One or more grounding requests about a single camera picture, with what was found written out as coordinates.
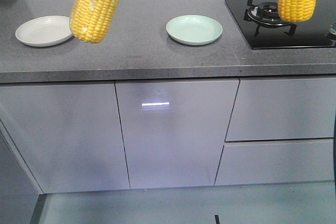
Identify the grey middle cabinet door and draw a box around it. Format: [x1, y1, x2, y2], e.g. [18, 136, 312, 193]
[115, 79, 239, 189]

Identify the grey cabinet door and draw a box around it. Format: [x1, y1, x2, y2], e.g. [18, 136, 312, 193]
[115, 79, 239, 189]
[1, 84, 129, 193]

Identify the grey upper drawer front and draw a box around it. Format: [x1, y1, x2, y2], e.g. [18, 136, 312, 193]
[226, 77, 335, 142]

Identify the grey drawer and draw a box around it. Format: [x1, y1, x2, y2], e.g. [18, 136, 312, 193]
[215, 138, 333, 185]
[226, 77, 335, 142]

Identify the grey lower drawer front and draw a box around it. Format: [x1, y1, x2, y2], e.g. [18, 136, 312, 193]
[215, 138, 333, 185]

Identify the grey left cabinet door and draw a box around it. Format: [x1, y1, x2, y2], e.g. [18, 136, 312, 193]
[1, 84, 129, 193]

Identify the black floor tape strip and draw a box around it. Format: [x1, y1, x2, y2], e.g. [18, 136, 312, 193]
[214, 215, 220, 224]

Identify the black burner pan support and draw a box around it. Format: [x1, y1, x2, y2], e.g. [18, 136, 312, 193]
[244, 0, 297, 37]

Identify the black glass gas hob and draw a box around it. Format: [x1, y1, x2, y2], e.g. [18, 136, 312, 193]
[225, 0, 335, 49]

